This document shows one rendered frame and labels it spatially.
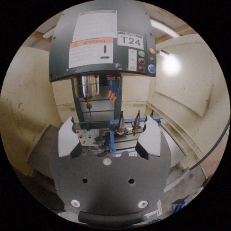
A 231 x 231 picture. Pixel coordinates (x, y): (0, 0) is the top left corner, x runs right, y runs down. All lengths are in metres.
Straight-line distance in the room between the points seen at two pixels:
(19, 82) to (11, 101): 0.25
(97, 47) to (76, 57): 0.08
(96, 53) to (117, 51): 0.07
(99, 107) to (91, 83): 0.61
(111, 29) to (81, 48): 0.13
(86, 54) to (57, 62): 0.12
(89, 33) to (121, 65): 0.18
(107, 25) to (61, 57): 0.21
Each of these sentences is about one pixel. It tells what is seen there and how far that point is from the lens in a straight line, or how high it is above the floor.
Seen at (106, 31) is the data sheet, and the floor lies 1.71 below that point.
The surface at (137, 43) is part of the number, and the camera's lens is 0.31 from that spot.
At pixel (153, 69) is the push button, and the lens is 0.30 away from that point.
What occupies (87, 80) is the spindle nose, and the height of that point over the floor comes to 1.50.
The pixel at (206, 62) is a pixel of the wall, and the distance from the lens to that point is 0.99.
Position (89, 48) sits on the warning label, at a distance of 0.28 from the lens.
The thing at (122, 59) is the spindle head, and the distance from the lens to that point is 0.27.
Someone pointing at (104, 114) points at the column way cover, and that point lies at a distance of 1.02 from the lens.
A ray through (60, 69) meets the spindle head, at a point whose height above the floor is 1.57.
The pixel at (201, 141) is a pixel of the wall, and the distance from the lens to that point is 0.96.
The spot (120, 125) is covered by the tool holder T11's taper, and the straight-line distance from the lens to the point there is 0.44.
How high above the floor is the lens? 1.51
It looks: 29 degrees down
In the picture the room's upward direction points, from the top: 1 degrees clockwise
